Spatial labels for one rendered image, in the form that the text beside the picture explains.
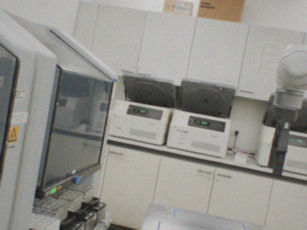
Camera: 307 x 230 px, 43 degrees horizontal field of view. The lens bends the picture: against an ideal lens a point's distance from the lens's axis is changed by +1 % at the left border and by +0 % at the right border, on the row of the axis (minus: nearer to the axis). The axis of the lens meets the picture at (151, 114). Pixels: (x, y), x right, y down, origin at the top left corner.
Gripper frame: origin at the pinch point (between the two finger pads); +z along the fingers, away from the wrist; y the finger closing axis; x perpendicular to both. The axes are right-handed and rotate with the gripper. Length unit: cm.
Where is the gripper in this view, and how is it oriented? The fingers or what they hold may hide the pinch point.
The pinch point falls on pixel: (274, 167)
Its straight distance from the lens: 137.5
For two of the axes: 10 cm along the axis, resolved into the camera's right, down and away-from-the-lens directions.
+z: -1.8, 9.8, 0.5
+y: 1.8, -0.2, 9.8
